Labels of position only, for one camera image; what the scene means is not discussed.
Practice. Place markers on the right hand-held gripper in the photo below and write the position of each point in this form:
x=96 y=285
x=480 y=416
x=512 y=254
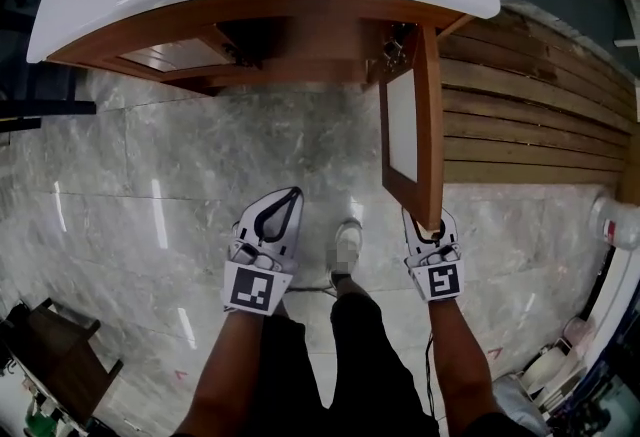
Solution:
x=442 y=275

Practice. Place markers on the wooden sink cabinet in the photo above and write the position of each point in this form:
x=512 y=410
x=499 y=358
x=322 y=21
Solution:
x=320 y=50

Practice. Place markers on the person's right forearm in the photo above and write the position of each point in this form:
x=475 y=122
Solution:
x=460 y=355

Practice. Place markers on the wooden slat platform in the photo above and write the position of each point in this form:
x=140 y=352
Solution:
x=530 y=115

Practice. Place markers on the wooden cabinet door glass panel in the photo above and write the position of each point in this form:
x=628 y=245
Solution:
x=170 y=54

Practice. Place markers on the wooden cabinet door white panel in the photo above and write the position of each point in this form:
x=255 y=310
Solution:
x=429 y=125

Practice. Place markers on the clear plastic bottle red label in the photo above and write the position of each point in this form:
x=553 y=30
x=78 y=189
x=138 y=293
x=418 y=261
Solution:
x=616 y=225

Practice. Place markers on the person's left forearm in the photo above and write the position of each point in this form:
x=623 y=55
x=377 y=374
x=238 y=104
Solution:
x=230 y=365

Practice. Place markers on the metal door hinge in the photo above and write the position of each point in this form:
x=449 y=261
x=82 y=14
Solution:
x=393 y=50

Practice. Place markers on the person's legs in black shorts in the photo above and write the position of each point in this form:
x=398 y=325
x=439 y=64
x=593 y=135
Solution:
x=360 y=365

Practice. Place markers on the dark wooden stool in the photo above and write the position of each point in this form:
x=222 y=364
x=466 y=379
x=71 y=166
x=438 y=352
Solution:
x=65 y=365

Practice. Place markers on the black metal shelf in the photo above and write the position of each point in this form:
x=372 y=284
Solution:
x=40 y=112

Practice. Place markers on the person's white shoe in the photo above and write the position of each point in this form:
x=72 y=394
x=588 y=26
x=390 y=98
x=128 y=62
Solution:
x=347 y=250

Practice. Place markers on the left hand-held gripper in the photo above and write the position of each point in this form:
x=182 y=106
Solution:
x=255 y=282

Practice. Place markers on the white board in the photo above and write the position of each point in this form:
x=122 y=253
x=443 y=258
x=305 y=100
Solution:
x=612 y=305

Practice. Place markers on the stack of white dishes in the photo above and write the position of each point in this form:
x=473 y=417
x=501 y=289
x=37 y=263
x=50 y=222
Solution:
x=550 y=370

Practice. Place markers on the pink plastic container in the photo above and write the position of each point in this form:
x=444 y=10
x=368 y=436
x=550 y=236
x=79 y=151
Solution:
x=580 y=331

